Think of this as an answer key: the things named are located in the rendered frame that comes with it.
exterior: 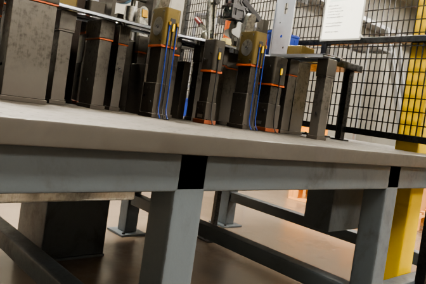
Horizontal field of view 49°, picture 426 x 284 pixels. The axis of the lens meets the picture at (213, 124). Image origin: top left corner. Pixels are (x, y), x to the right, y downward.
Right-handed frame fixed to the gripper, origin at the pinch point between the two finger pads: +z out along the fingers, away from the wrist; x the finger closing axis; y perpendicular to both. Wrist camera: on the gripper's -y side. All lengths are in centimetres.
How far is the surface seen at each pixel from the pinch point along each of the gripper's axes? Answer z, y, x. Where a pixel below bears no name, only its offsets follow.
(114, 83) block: 22, 48, -3
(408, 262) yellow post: 78, -63, 48
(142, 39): 4.1, 33.0, -15.4
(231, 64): 8.1, -0.7, -2.9
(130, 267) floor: 102, 13, -38
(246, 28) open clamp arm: -4.1, 6.6, 12.5
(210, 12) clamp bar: -13.3, 0.7, -19.3
